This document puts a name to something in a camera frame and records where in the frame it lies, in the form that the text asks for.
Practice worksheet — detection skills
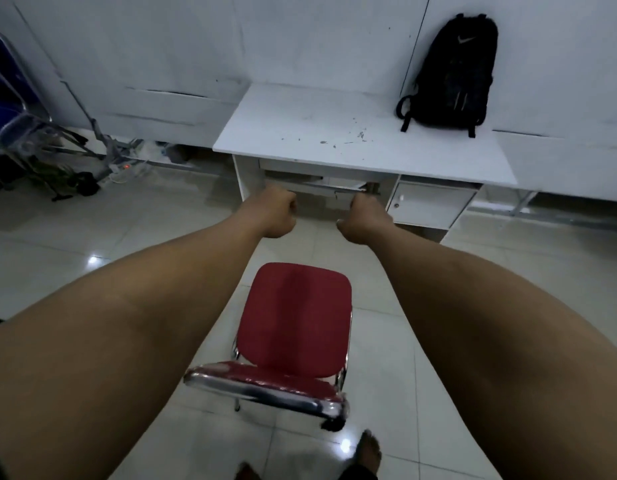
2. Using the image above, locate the person's left hand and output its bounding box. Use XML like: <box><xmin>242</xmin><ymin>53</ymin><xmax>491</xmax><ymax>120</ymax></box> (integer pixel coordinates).
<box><xmin>238</xmin><ymin>183</ymin><xmax>298</xmax><ymax>239</ymax></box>

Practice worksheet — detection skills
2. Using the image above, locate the person's right hand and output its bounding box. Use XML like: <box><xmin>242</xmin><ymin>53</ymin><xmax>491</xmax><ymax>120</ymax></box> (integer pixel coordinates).
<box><xmin>336</xmin><ymin>193</ymin><xmax>395</xmax><ymax>245</ymax></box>

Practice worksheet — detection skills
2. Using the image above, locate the red chair with chrome frame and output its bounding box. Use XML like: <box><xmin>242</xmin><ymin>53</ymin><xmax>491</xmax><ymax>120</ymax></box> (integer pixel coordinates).
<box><xmin>183</xmin><ymin>262</ymin><xmax>355</xmax><ymax>433</ymax></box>

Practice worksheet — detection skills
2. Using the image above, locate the black backpack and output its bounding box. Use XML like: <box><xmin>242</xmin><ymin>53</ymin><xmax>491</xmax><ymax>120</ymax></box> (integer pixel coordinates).
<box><xmin>396</xmin><ymin>13</ymin><xmax>499</xmax><ymax>139</ymax></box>

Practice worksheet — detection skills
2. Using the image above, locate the person's left forearm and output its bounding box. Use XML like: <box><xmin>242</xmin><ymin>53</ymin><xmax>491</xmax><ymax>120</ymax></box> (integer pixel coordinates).
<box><xmin>0</xmin><ymin>202</ymin><xmax>267</xmax><ymax>480</ymax></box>

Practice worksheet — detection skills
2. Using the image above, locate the person's right forearm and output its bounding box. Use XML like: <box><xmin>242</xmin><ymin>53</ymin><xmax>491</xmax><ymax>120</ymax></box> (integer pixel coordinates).
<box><xmin>368</xmin><ymin>222</ymin><xmax>617</xmax><ymax>480</ymax></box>

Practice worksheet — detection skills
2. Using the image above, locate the person's right foot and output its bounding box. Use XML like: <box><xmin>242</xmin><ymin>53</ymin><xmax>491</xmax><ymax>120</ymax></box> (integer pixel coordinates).
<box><xmin>338</xmin><ymin>429</ymin><xmax>383</xmax><ymax>480</ymax></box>

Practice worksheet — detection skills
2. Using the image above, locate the white table cabinet door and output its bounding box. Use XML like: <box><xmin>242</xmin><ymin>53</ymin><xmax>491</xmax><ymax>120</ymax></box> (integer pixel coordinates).
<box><xmin>388</xmin><ymin>182</ymin><xmax>477</xmax><ymax>231</ymax></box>

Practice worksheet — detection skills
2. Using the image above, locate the white table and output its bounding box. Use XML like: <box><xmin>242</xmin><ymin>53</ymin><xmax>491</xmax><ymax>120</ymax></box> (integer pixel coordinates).
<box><xmin>212</xmin><ymin>83</ymin><xmax>519</xmax><ymax>245</ymax></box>

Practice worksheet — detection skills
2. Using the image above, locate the grey metal stand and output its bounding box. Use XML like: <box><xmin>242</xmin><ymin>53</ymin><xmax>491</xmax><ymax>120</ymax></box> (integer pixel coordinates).
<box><xmin>60</xmin><ymin>79</ymin><xmax>144</xmax><ymax>171</ymax></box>

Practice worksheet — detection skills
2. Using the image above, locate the small black bag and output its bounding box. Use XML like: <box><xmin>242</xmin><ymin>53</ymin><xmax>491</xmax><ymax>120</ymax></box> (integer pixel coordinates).
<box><xmin>68</xmin><ymin>172</ymin><xmax>102</xmax><ymax>198</ymax></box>

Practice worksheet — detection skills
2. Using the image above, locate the grey metal bracket leg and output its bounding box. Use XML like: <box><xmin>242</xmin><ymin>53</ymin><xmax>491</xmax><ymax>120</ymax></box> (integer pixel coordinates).
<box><xmin>510</xmin><ymin>189</ymin><xmax>539</xmax><ymax>217</ymax></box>

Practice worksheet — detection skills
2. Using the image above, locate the blue chair with chrome frame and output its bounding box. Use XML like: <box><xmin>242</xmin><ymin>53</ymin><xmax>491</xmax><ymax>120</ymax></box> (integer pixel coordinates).
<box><xmin>0</xmin><ymin>24</ymin><xmax>89</xmax><ymax>195</ymax></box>

